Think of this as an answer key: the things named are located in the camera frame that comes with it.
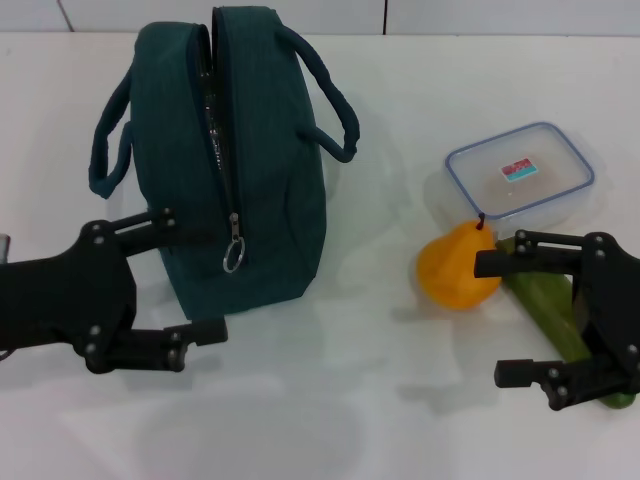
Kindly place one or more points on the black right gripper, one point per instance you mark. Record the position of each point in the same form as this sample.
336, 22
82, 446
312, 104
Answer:
610, 300

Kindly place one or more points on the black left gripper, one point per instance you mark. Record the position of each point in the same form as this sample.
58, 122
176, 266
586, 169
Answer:
60, 300

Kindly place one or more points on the green cucumber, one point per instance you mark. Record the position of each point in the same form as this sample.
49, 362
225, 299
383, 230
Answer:
545, 297

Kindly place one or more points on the orange pear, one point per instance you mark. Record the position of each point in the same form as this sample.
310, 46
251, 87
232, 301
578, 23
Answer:
450, 275

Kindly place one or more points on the dark teal insulated lunch bag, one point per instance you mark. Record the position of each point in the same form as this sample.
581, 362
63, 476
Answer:
270, 175

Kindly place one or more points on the clear blue-rimmed plastic food container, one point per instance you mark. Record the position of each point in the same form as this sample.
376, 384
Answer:
550, 150

